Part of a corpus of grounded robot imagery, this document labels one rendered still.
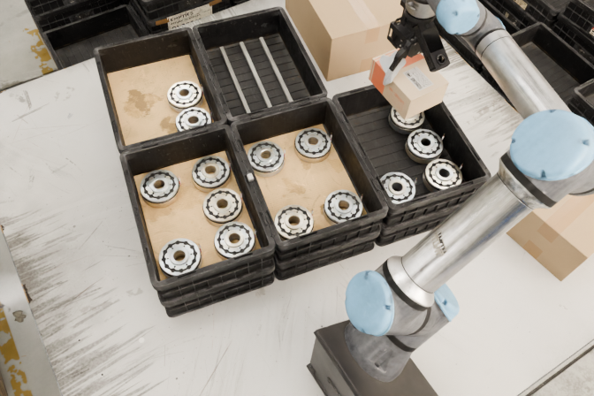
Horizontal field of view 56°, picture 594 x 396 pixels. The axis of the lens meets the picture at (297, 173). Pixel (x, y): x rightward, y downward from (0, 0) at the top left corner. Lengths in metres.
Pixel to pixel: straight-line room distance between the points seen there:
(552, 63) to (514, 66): 1.56
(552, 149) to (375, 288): 0.39
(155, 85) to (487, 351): 1.21
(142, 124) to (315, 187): 0.54
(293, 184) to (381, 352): 0.55
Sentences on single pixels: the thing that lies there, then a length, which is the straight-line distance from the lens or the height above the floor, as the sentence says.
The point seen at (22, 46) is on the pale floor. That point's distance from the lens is 3.31.
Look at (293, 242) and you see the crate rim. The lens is 1.34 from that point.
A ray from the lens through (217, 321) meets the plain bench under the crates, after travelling 1.52.
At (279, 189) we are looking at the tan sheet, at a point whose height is 0.83.
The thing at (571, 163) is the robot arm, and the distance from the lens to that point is 0.93.
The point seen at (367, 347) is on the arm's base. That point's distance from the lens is 1.23.
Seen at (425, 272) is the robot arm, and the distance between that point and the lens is 1.03.
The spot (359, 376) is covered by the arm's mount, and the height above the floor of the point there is 0.96.
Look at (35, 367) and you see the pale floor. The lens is 2.37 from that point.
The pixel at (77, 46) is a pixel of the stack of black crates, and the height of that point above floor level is 0.27.
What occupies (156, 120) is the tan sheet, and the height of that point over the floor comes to 0.83.
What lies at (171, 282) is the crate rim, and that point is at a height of 0.93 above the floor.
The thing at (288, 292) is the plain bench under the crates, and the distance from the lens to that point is 1.54.
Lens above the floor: 2.14
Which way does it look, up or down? 57 degrees down
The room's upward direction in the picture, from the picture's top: 4 degrees clockwise
